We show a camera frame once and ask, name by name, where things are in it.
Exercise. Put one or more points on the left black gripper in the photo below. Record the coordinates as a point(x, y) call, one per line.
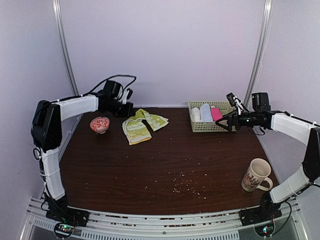
point(127, 113)

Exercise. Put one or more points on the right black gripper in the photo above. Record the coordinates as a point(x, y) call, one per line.
point(230, 121)

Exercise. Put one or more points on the pink towel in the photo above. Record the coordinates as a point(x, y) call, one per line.
point(215, 114)

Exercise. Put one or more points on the green patterned towel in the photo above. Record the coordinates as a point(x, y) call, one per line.
point(137, 132)

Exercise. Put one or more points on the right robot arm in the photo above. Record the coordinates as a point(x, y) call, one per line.
point(302, 131)

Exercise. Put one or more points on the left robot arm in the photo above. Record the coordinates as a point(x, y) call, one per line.
point(46, 131)

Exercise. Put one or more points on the light blue rolled towel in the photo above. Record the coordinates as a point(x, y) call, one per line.
point(205, 113)

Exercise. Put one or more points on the red patterned bowl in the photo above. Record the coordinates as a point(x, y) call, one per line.
point(100, 124)

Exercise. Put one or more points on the green plastic basket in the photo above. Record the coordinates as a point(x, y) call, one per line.
point(208, 127)

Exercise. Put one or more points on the white rolled towel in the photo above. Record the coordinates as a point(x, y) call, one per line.
point(195, 114)

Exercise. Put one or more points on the cream mug red pattern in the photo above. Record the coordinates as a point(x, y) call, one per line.
point(257, 176)

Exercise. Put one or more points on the right circuit board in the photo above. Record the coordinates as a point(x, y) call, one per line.
point(265, 230)

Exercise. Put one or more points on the circuit board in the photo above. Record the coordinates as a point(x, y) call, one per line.
point(265, 230)
point(62, 230)

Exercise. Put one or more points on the left circuit board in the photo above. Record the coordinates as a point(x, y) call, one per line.
point(62, 230)

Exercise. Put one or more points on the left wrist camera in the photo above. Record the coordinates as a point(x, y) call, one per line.
point(127, 93)

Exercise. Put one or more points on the right aluminium corner post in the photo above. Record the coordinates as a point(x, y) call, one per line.
point(261, 45)

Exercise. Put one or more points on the aluminium corner post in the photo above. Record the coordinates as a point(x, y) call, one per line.
point(64, 47)
point(261, 45)

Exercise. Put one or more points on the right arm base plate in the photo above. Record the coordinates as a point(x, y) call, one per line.
point(253, 216)

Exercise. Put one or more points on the aluminium front rail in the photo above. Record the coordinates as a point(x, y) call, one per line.
point(223, 225)

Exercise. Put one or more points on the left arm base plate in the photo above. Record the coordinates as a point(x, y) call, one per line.
point(70, 216)

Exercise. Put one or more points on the left aluminium corner post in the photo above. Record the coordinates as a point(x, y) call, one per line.
point(64, 47)

